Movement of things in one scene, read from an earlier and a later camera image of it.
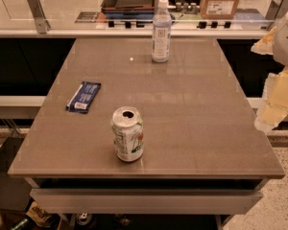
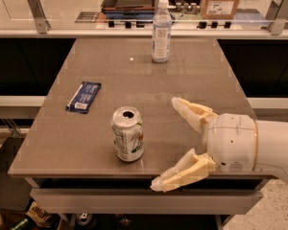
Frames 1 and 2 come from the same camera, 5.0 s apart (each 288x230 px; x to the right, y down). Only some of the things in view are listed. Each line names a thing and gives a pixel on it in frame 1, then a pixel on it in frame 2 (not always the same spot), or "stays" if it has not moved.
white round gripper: [286, 40] -> [231, 141]
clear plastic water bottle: [161, 23] stays
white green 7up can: [128, 132] stays
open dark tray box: [130, 2] stays
